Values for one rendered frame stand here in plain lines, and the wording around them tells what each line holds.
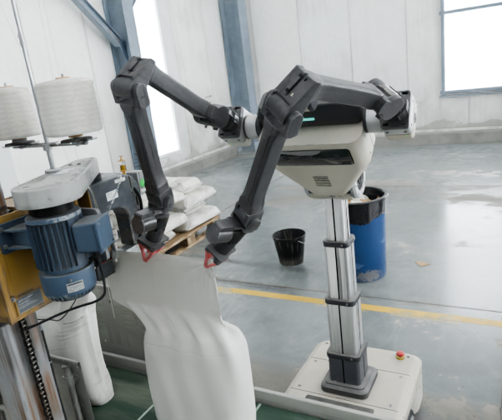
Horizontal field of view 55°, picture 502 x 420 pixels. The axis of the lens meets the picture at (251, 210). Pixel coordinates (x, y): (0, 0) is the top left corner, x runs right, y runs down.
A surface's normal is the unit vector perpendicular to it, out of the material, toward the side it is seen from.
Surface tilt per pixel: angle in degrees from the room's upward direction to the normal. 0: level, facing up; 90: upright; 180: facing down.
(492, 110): 90
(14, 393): 90
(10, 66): 90
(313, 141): 40
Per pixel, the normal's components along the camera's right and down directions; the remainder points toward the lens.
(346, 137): -0.40, -0.54
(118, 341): -0.47, 0.30
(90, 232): -0.07, 0.28
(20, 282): 0.88, 0.03
